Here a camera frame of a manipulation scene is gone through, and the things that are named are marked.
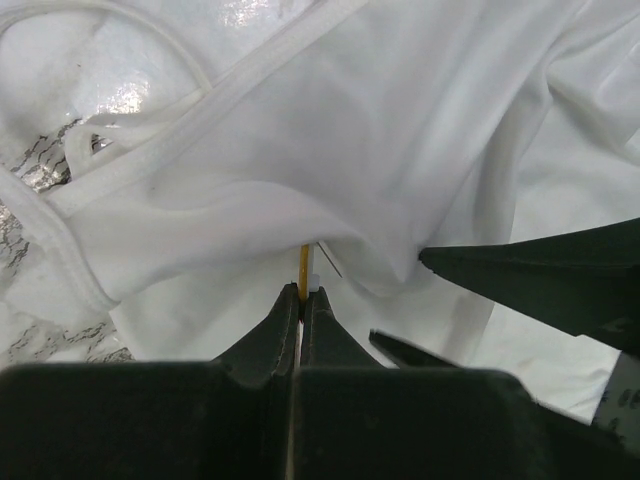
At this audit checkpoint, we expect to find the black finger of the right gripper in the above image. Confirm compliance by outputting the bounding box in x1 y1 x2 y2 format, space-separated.
368 330 457 368

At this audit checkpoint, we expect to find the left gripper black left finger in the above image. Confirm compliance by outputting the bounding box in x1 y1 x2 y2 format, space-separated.
213 283 300 390

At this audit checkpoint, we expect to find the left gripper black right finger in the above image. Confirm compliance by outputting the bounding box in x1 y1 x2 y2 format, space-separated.
300 287 385 370

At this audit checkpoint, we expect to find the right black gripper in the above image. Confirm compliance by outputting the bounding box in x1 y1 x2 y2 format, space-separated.
419 219 640 445

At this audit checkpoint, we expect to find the white cloth garment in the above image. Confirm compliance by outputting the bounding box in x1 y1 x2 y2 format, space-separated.
1 1 639 421

